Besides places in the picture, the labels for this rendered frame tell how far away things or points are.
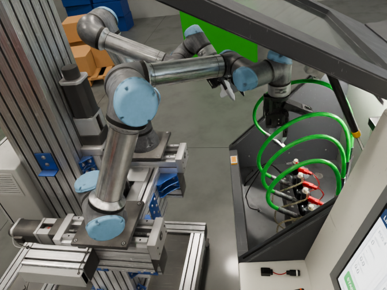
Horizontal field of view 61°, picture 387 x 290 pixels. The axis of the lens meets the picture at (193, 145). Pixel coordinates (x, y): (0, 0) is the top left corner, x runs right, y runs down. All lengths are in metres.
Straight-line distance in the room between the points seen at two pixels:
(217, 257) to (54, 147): 1.45
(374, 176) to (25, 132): 1.15
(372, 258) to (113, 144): 0.69
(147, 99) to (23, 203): 0.93
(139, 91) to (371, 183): 0.60
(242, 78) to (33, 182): 0.99
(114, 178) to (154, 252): 0.41
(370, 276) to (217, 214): 1.88
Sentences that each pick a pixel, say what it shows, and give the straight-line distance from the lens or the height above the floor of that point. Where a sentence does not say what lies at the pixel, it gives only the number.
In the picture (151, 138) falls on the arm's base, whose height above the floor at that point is 1.10.
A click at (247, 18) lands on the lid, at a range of 0.67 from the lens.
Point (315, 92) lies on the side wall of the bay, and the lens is 1.56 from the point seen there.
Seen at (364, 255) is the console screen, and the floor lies 1.28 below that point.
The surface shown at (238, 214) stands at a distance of 1.36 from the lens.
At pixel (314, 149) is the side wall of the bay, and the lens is 1.75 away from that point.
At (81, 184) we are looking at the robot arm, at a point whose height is 1.27.
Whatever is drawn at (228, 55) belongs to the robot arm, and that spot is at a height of 1.55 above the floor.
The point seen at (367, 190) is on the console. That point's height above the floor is 1.38.
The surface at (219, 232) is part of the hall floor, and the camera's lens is 2.52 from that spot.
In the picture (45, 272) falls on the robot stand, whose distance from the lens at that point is 1.43.
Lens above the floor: 1.98
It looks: 36 degrees down
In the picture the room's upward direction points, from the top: 10 degrees counter-clockwise
